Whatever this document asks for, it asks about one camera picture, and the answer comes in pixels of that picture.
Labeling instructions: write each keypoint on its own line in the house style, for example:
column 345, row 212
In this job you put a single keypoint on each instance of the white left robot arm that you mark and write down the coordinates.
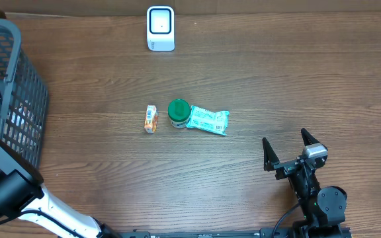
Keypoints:
column 22, row 191

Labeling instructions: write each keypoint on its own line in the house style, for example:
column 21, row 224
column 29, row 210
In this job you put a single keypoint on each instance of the small orange box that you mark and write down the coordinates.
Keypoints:
column 150, row 124

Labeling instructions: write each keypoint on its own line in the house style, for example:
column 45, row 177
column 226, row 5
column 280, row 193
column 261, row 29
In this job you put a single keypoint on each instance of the mint green wipes packet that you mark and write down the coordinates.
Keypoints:
column 213, row 122

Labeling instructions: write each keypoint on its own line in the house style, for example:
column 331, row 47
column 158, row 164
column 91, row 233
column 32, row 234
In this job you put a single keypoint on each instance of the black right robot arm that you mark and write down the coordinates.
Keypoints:
column 319, row 212

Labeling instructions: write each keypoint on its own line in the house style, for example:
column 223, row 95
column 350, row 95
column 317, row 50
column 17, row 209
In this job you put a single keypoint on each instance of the green lidded jar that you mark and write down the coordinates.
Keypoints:
column 179, row 112

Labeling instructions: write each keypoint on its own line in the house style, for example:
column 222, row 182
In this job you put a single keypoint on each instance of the dark grey mesh basket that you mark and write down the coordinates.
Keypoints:
column 25, row 97

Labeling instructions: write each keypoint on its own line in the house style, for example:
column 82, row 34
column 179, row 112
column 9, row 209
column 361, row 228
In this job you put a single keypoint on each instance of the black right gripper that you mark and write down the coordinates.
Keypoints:
column 271, row 163

